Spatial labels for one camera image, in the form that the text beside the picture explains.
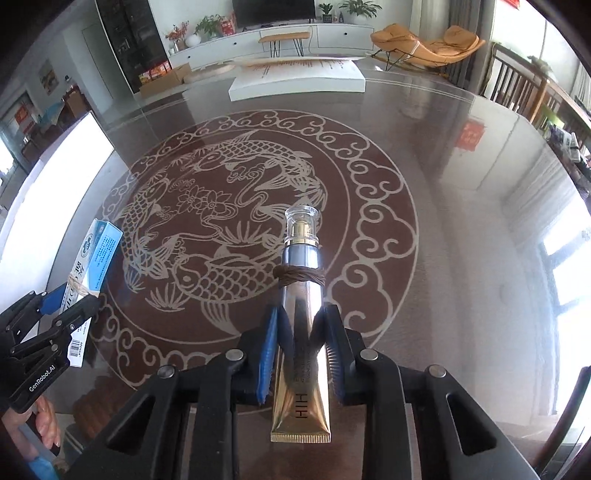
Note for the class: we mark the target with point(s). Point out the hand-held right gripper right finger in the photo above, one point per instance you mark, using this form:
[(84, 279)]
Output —
[(336, 355)]

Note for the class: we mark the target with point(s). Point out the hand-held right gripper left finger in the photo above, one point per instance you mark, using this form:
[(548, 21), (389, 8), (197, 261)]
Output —
[(270, 350)]

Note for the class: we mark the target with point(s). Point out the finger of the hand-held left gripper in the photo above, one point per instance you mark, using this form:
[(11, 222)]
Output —
[(78, 316), (53, 300)]

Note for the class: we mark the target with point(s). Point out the gold cosmetic tube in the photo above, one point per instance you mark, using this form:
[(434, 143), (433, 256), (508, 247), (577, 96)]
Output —
[(300, 360)]

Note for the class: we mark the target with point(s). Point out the blue white medicine box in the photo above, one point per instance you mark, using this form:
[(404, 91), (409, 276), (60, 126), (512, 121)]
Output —
[(99, 251)]

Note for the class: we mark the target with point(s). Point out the person's left hand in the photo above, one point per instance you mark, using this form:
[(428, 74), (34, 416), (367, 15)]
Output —
[(48, 424)]

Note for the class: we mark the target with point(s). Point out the white panel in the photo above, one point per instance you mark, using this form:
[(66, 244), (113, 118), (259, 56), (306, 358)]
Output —
[(51, 184)]

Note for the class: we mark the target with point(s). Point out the dark wooden chair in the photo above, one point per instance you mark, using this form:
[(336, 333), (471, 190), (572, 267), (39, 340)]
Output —
[(572, 415)]

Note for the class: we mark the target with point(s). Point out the orange snack boxes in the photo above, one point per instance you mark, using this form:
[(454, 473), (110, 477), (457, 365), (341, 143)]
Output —
[(154, 73)]

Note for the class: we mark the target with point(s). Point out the cardboard box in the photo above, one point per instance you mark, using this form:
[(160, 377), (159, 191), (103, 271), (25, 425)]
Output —
[(178, 76)]

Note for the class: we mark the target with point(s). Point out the dark glass display cabinet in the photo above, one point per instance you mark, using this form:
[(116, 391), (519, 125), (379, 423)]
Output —
[(131, 41)]

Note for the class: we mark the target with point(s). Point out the large white flat box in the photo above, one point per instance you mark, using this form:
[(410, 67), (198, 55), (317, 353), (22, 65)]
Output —
[(295, 81)]

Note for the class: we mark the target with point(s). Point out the red flower arrangement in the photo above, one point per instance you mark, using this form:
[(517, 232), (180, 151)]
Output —
[(177, 34)]

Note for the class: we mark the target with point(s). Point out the white round vase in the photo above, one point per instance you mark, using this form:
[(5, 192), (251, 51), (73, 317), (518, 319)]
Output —
[(193, 40)]

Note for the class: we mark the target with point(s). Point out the bushy green potted plant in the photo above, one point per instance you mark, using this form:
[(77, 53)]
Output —
[(208, 25)]

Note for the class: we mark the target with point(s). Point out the wooden bench with metal legs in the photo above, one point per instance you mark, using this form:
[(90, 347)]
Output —
[(284, 34)]

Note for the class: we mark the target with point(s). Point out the white TV console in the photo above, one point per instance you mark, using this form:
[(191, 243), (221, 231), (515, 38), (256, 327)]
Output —
[(341, 34)]

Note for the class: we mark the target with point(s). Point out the orange lounge chair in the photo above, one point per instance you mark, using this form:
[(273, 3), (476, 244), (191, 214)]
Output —
[(397, 39)]

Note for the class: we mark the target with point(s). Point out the wooden slatted chair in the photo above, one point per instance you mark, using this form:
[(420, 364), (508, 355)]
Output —
[(512, 83)]

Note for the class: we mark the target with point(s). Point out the red gift box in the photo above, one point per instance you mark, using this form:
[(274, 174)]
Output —
[(228, 25)]

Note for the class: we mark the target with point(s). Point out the black television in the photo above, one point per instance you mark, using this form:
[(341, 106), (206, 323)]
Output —
[(272, 11)]

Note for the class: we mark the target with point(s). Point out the small potted plant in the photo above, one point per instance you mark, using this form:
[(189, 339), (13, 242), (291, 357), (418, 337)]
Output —
[(326, 11)]

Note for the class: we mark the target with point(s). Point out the large potted green plant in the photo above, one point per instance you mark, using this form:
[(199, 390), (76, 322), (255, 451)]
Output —
[(360, 8)]

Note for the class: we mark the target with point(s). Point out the grey curtain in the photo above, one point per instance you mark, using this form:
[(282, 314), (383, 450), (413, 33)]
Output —
[(466, 23)]

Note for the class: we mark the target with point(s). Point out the framed wall painting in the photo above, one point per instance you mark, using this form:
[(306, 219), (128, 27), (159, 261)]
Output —
[(47, 82)]

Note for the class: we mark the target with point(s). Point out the red wall hanging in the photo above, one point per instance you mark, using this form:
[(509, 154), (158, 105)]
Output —
[(510, 2)]

